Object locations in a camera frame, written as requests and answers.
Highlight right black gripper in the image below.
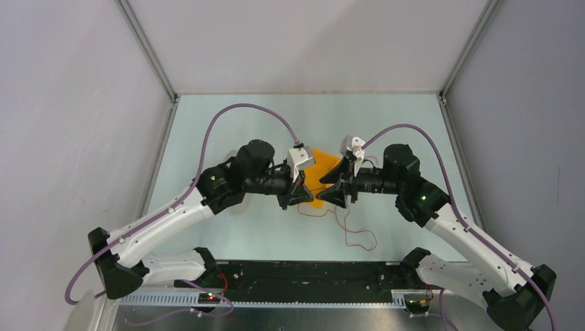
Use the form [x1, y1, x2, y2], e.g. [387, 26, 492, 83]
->
[315, 154, 401, 208]

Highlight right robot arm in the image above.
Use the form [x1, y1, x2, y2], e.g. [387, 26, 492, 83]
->
[317, 144, 557, 330]

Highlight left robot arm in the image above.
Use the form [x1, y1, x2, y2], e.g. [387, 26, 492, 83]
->
[88, 139, 315, 299]

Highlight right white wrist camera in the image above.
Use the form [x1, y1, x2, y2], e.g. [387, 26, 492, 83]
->
[340, 135, 366, 175]

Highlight aluminium frame post right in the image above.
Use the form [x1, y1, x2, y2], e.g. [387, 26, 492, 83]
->
[439, 0, 504, 103]

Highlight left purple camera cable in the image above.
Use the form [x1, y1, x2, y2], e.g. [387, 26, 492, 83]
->
[64, 103, 303, 306]

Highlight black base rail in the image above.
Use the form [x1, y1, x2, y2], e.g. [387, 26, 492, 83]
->
[193, 260, 426, 304]

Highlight orange plastic bin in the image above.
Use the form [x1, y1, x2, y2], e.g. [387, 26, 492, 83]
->
[305, 148, 341, 209]

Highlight purple camera cable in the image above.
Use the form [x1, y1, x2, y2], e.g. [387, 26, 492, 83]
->
[361, 123, 557, 331]
[64, 103, 303, 306]

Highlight right controller board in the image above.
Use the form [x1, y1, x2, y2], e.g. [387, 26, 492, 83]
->
[404, 297, 433, 315]

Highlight controller board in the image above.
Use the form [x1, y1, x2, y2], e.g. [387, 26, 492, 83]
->
[197, 292, 222, 305]
[404, 297, 433, 315]

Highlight aluminium frame post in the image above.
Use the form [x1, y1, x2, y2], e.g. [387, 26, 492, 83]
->
[115, 0, 178, 103]
[439, 0, 504, 103]

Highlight left controller board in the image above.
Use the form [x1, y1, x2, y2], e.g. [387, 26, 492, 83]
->
[197, 292, 222, 305]

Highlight aluminium frame post left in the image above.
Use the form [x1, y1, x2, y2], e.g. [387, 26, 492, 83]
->
[115, 0, 178, 103]

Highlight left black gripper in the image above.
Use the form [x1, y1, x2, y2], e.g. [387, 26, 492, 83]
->
[244, 161, 314, 210]

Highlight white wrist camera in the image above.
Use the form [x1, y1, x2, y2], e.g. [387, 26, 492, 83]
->
[340, 135, 366, 175]
[286, 143, 316, 182]

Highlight thin red wire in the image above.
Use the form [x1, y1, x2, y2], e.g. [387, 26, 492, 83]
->
[297, 156, 379, 252]

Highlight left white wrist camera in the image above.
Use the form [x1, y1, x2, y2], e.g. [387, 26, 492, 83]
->
[286, 143, 316, 182]

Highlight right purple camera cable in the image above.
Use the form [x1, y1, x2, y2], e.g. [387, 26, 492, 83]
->
[361, 123, 557, 331]

